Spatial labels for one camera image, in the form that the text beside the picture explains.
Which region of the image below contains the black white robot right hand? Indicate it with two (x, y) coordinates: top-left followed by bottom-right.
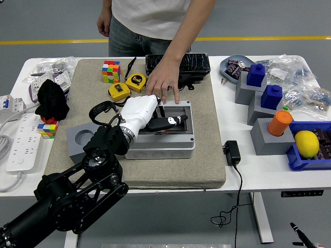
(289, 222), (324, 248)

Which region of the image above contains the person's left hand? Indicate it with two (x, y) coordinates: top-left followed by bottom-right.
(145, 63), (181, 105)

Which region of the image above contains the person's right hand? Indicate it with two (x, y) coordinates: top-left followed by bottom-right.
(96, 11), (112, 37)

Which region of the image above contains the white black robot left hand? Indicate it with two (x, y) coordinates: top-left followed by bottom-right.
(119, 95), (189, 135)

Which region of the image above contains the grey electrical box with lid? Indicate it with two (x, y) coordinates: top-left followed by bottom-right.
(123, 100), (197, 160)

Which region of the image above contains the blue block battery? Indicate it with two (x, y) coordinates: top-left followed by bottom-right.
(246, 63), (266, 87)
(260, 84), (283, 110)

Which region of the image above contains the orange cylinder battery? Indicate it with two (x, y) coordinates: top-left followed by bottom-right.
(267, 110), (293, 137)

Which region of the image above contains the round yellow tape measure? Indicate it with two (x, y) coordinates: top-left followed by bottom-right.
(125, 57), (147, 91)

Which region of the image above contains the square yellow tape measure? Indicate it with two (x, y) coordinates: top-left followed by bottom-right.
(108, 83), (132, 107)

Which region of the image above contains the white table leg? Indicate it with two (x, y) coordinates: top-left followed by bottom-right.
(64, 231), (80, 248)
(249, 192), (274, 244)

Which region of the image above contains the black table control panel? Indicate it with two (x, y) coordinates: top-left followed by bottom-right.
(281, 190), (324, 198)

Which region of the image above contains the large multicolour puzzle cube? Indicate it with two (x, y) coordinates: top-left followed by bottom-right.
(101, 60), (123, 84)

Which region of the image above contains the person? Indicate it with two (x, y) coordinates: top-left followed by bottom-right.
(96, 0), (218, 57)

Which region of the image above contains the blue-grey plate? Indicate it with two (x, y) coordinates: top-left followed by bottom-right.
(219, 54), (255, 85)

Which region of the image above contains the grey block with round hole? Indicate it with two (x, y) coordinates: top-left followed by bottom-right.
(249, 117), (295, 156)
(66, 122), (104, 165)

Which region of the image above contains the clear bag of metal parts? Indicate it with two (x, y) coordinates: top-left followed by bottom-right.
(22, 56), (78, 83)

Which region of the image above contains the white purple socket panel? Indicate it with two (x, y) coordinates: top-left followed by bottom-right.
(27, 71), (72, 103)

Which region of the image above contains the blue plastic bin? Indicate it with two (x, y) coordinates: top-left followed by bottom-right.
(285, 120), (331, 172)

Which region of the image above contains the grey-brown mat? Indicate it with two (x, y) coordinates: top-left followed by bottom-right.
(42, 58), (227, 191)

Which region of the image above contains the grey block holder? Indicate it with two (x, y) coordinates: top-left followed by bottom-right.
(247, 90), (284, 127)
(234, 71), (267, 105)

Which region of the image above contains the black cloth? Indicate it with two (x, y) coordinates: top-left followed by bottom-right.
(35, 79), (70, 122)

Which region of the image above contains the yellow lemon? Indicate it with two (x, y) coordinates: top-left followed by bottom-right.
(294, 130), (320, 159)

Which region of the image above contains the brown packets pile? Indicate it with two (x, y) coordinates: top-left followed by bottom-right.
(311, 128), (331, 160)

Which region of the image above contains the small multicolour puzzle cube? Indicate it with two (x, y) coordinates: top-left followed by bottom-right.
(37, 123), (58, 140)

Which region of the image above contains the clear bag with white label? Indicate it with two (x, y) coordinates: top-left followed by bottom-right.
(266, 67), (289, 81)

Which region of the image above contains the white circuit breaker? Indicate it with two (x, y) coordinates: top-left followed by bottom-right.
(0, 94), (26, 123)

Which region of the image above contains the clear bag of mixed parts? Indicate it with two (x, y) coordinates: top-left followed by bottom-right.
(283, 86), (331, 120)

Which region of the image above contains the clear bag of blue parts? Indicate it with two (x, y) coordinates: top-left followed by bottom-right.
(254, 53), (318, 87)

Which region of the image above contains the black power adapter with cord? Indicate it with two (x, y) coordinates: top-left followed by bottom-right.
(209, 140), (254, 248)

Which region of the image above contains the white power strip with cord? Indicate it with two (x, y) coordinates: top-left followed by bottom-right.
(0, 113), (43, 193)

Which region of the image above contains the white thick cable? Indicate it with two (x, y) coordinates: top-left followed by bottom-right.
(0, 104), (38, 130)

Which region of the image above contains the grey coiled cable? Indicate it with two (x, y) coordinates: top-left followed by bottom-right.
(0, 134), (13, 161)

